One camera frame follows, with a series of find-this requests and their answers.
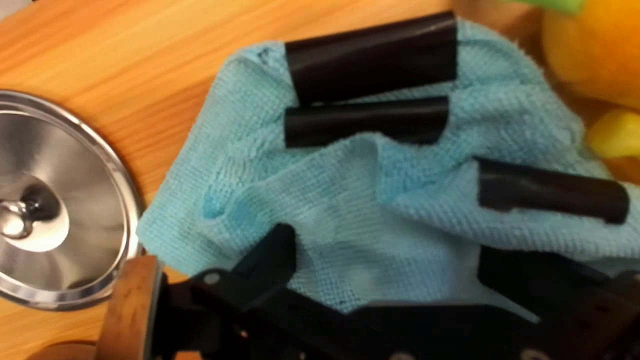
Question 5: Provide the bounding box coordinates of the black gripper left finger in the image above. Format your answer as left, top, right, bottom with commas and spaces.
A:
166, 225, 298, 315

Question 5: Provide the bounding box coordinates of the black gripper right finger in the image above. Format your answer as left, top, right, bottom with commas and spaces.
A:
479, 249, 640, 321

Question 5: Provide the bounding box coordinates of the blue cloth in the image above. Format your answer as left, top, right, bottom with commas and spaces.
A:
139, 23, 640, 312

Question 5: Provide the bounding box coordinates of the small green cloth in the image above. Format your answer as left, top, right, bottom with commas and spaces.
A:
516, 0, 584, 17

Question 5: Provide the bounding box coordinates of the steel pot lid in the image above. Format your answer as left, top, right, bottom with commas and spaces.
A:
0, 91, 143, 311

